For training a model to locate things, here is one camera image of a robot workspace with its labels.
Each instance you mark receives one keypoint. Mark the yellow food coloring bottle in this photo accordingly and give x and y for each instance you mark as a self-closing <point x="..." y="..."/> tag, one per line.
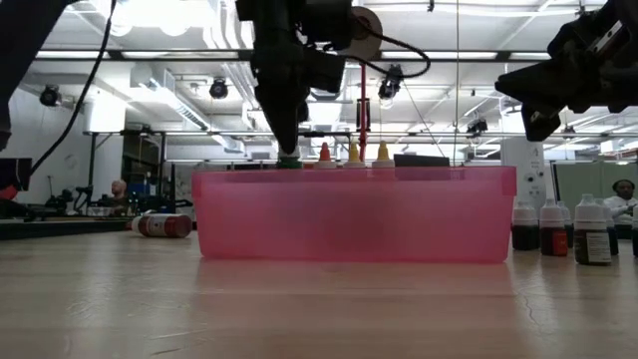
<point x="353" y="152"/>
<point x="383" y="152"/>

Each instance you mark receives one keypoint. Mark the black ceiling spotlight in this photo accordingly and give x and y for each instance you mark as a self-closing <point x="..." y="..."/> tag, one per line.
<point x="477" y="124"/>
<point x="50" y="95"/>
<point x="390" y="85"/>
<point x="218" y="88"/>

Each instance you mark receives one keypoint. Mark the green partition panel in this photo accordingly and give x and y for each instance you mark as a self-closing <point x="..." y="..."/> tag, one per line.
<point x="588" y="184"/>

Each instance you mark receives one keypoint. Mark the black background robot arm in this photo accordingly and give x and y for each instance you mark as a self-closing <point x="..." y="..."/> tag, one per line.
<point x="62" y="202"/>

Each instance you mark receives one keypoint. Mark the dark computer monitor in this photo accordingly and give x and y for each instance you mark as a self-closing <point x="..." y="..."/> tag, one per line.
<point x="421" y="159"/>

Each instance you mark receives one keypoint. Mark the green food coloring bottle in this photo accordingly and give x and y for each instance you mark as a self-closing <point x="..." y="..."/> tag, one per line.
<point x="289" y="163"/>

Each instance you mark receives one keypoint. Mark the red desk lamp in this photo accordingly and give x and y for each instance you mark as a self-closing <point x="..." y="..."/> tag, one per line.
<point x="363" y="124"/>

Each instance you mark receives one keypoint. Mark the red food coloring bottle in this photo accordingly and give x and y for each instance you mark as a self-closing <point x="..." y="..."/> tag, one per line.
<point x="164" y="226"/>

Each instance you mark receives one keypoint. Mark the white column device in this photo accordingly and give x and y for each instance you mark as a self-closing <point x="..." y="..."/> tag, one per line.
<point x="523" y="164"/>

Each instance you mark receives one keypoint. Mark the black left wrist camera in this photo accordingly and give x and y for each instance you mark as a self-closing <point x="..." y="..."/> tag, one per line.
<point x="326" y="70"/>

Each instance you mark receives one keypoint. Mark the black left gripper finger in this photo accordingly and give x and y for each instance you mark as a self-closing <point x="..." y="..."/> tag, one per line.
<point x="286" y="119"/>

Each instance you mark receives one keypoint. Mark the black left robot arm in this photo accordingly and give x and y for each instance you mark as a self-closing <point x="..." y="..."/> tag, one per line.
<point x="279" y="20"/>

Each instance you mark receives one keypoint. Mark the dark shelving unit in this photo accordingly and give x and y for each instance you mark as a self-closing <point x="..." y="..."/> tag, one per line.
<point x="144" y="164"/>

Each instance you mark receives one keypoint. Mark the person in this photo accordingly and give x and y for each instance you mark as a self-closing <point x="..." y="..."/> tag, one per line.
<point x="623" y="192"/>
<point x="118" y="189"/>

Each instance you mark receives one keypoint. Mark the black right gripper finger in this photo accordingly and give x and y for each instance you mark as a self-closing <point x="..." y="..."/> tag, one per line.
<point x="541" y="124"/>
<point x="548" y="80"/>

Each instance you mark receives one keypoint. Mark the small white-capped dropper bottle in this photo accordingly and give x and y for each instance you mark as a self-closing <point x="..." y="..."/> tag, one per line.
<point x="552" y="239"/>
<point x="614" y="242"/>
<point x="590" y="244"/>
<point x="526" y="237"/>

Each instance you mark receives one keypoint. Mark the orange food coloring bottle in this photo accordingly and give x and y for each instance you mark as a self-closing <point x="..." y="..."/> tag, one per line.
<point x="324" y="152"/>

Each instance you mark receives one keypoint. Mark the black background rig frame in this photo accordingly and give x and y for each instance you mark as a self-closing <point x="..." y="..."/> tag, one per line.
<point x="93" y="159"/>

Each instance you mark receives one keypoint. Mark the pink translucent plastic bin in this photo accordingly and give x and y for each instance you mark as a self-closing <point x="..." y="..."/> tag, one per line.
<point x="349" y="219"/>

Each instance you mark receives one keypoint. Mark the long ceiling light bar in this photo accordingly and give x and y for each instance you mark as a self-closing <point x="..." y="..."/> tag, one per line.
<point x="448" y="55"/>

